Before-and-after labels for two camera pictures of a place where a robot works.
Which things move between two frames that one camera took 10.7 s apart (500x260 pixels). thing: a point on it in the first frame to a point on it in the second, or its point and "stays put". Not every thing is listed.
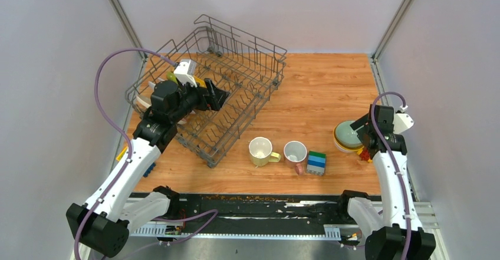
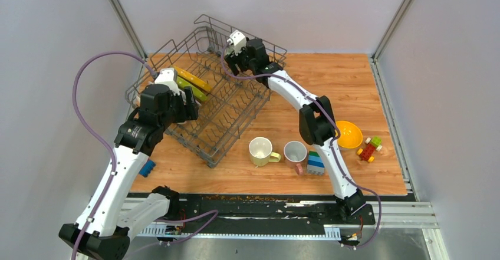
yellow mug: x=260 y=152 stays put
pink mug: x=295 y=155 stays put
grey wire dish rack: x=249 y=70 stays put
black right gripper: x=359 y=122 to x=233 y=59
